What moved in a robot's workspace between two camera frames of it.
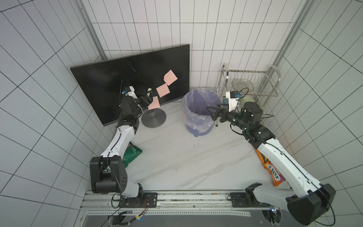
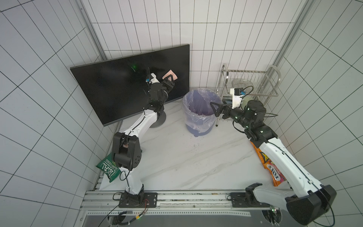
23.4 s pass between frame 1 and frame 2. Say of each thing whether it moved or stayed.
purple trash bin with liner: stayed
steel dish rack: stayed
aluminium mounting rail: stayed
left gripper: moved
